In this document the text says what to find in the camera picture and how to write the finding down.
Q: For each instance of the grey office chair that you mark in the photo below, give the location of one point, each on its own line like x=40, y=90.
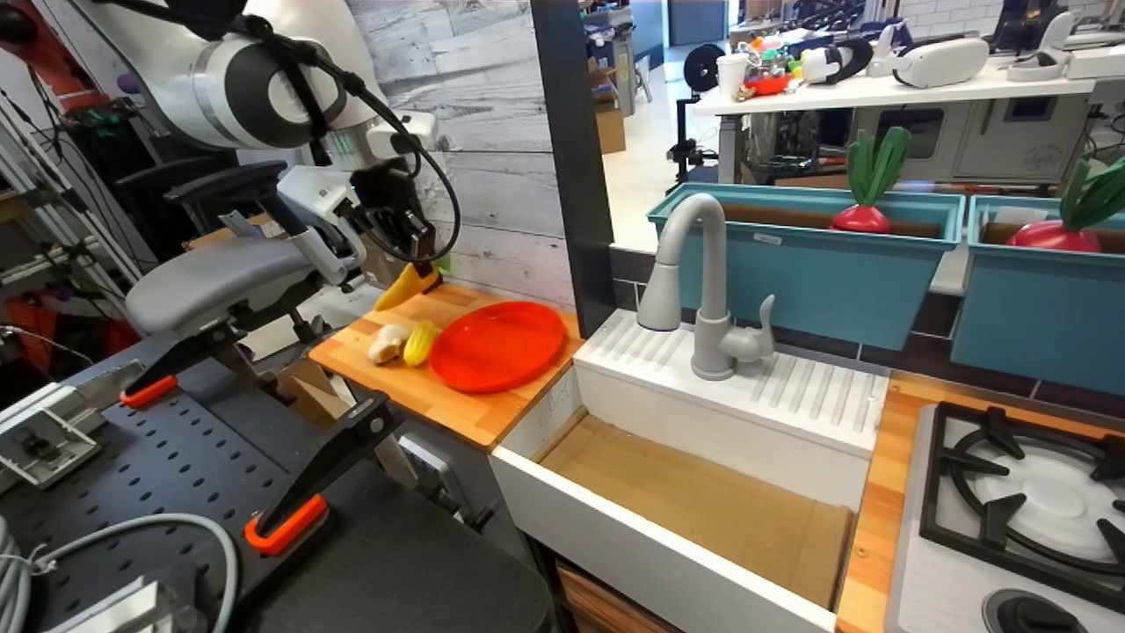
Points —
x=213, y=281

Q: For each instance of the yellow carrot toy green top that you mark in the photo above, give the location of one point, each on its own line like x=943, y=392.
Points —
x=402, y=292

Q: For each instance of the red radish toy green leaves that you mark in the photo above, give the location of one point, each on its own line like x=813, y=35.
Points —
x=864, y=217
x=1050, y=238

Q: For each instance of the metal bracket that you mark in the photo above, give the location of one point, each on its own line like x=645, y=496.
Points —
x=47, y=443

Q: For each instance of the orange round plate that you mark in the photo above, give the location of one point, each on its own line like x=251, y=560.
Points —
x=502, y=351

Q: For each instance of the black stove grate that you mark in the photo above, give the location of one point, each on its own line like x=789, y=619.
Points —
x=935, y=495

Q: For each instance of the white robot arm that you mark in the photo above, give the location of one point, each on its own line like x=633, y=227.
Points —
x=204, y=90

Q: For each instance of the white toy sink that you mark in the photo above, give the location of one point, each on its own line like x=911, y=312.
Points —
x=654, y=552

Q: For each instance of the white table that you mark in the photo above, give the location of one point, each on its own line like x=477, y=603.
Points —
x=881, y=92

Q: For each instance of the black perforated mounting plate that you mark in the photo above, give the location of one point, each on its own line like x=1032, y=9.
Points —
x=152, y=457

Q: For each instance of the red toy pile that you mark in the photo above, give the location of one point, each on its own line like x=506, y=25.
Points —
x=768, y=82

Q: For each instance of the yellow lemon toy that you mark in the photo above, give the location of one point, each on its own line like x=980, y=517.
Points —
x=420, y=344

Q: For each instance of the beige garlic toy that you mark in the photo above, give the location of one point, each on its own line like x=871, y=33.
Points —
x=386, y=344

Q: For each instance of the wooden counter board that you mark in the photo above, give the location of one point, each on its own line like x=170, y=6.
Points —
x=451, y=412

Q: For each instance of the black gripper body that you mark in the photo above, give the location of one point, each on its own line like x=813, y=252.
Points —
x=386, y=195

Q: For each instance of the grey toy faucet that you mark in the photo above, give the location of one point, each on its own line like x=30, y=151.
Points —
x=713, y=303

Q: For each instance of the teal planter box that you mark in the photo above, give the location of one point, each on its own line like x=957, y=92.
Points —
x=1037, y=321
x=820, y=281

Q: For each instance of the dark vertical pillar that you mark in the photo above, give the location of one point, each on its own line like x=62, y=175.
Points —
x=573, y=176

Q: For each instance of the black stove knob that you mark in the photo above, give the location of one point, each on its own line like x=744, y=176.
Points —
x=1032, y=612

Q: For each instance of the white headset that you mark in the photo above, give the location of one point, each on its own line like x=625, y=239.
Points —
x=943, y=61

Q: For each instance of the grey toy stove top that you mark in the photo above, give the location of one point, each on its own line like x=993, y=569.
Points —
x=935, y=586

